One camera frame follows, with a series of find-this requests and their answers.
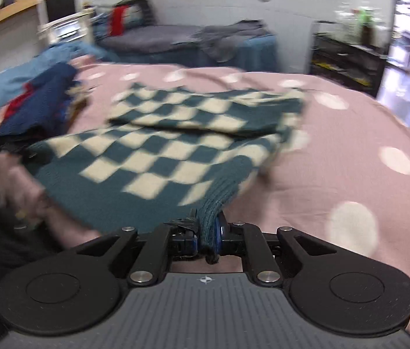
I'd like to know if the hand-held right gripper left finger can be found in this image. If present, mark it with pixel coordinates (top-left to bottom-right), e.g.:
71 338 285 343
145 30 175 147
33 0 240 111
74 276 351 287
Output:
75 209 200 287

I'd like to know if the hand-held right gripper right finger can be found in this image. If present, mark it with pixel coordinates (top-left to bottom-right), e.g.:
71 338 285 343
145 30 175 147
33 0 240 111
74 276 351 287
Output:
215 214 337 287

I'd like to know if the teal and cream checkered sweater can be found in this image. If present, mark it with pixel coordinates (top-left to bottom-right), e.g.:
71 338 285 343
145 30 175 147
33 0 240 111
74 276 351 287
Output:
27 82 309 264

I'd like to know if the person's left forearm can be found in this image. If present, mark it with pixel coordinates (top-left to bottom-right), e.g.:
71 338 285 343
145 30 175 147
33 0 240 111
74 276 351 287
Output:
38 193 103 243

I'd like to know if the person's left hand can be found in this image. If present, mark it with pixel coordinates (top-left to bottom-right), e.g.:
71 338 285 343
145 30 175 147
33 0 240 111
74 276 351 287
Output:
0 152 51 222

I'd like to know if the red garment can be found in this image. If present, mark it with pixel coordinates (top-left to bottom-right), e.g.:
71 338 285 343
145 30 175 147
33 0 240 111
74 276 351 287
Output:
0 83 33 124

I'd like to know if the navy striped sweater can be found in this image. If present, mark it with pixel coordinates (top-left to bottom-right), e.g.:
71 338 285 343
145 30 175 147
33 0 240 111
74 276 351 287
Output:
0 62 82 137

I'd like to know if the light blue cloth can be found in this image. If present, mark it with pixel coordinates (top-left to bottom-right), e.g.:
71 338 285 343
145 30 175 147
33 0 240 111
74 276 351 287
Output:
0 42 118 117

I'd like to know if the pink polka-dot blanket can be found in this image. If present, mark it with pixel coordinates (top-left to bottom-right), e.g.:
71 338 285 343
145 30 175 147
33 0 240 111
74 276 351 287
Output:
56 62 410 337

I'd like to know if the white machine with screen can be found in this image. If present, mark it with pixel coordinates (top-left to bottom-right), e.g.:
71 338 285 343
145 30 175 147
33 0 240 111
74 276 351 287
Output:
38 0 93 44

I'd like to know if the red object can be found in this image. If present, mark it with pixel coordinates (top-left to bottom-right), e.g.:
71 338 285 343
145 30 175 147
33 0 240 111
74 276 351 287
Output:
110 6 125 36

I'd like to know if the massage bed with blue skirt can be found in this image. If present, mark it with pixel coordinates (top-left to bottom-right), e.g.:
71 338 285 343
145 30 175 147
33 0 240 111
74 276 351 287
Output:
94 22 278 73

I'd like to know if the grey towel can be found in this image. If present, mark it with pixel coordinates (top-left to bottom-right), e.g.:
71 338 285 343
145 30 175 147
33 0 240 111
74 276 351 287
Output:
176 20 269 62

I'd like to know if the black trolley cart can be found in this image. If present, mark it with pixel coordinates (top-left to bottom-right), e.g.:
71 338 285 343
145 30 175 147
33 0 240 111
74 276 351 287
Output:
309 20 389 97

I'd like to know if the brown bottle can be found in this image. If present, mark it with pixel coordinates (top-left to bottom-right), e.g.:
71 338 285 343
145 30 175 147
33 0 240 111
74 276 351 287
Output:
359 22 376 46

